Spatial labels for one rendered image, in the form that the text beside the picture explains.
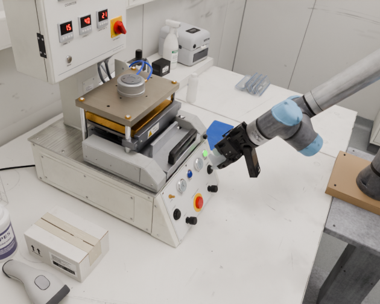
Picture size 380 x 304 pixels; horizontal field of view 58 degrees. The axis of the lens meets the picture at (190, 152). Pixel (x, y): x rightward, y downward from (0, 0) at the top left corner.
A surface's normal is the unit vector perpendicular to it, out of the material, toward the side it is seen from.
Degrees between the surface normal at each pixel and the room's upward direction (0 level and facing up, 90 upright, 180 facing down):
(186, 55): 90
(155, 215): 90
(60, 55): 90
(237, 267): 0
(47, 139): 0
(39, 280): 22
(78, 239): 1
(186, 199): 65
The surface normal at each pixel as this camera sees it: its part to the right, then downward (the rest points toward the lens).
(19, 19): -0.44, 0.51
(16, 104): 0.88, 0.36
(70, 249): 0.12, -0.81
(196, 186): 0.85, -0.01
